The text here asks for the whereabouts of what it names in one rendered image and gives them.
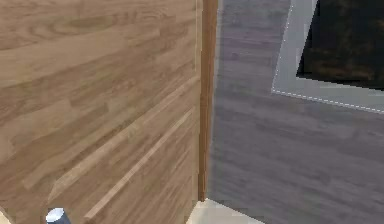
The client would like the light wooden cupboard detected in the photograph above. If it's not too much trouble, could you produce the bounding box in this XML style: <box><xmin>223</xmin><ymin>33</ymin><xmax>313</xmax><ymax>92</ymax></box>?
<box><xmin>0</xmin><ymin>0</ymin><xmax>220</xmax><ymax>224</ymax></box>

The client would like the grey rug with white stitching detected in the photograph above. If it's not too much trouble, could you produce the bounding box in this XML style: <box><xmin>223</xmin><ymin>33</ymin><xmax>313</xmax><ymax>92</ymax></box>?
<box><xmin>270</xmin><ymin>0</ymin><xmax>384</xmax><ymax>115</ymax></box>

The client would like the pale beige block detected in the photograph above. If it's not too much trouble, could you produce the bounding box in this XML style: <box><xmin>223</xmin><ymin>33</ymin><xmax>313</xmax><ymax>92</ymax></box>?
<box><xmin>185</xmin><ymin>197</ymin><xmax>268</xmax><ymax>224</ymax></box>

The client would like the dark brown furniture block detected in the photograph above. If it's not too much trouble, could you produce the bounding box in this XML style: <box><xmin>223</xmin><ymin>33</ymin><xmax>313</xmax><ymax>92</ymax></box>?
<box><xmin>295</xmin><ymin>0</ymin><xmax>384</xmax><ymax>91</ymax></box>

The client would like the white and blue cup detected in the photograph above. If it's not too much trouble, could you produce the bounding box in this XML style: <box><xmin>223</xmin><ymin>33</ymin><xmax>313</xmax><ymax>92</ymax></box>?
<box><xmin>45</xmin><ymin>206</ymin><xmax>72</xmax><ymax>224</ymax></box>

